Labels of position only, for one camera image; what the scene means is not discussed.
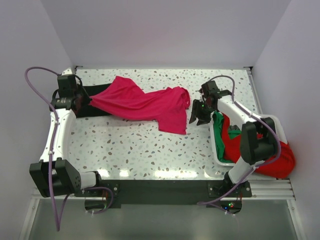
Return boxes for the red t shirt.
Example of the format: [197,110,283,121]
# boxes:
[221,113,297,180]

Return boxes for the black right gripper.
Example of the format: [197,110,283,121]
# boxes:
[189,99,215,126]

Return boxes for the aluminium frame rail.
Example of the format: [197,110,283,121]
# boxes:
[20,179,304,240]

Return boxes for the magenta t shirt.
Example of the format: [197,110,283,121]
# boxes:
[90,76,191,135]

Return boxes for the white plastic laundry basket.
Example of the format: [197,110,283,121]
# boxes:
[210,115,291,168]

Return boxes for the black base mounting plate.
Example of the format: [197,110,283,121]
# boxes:
[75,180,252,214]

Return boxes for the folded black t shirt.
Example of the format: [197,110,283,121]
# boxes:
[76,83,111,118]

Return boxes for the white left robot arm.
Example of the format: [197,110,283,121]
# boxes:
[29,68,104,198]

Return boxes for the green t shirt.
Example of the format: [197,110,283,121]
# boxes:
[212,111,241,163]

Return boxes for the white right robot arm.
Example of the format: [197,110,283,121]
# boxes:
[189,80,281,197]

